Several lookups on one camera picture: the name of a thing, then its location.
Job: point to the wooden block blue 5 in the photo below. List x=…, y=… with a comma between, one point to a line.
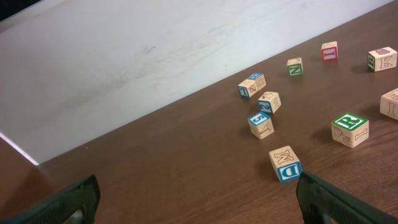
x=261, y=125

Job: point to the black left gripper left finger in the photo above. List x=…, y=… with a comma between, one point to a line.
x=77, y=203

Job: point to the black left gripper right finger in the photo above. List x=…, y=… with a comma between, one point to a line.
x=322, y=203

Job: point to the wooden block blue D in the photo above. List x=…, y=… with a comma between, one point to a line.
x=285, y=163

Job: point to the plain wooden block I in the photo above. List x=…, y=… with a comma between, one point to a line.
x=388, y=104

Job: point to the wooden block blue 1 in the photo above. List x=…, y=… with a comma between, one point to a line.
x=247, y=88

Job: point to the wooden block green N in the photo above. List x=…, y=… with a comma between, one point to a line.
x=295, y=66

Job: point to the wooden block red I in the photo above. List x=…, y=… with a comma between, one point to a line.
x=329, y=50

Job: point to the wooden block green R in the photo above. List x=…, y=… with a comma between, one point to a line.
x=350, y=129

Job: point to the wooden block green B K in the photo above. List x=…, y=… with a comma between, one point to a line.
x=382, y=59

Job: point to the wooden block blue top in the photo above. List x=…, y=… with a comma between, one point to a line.
x=259, y=79

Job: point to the wooden block blue 2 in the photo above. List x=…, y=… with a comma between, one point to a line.
x=269, y=102

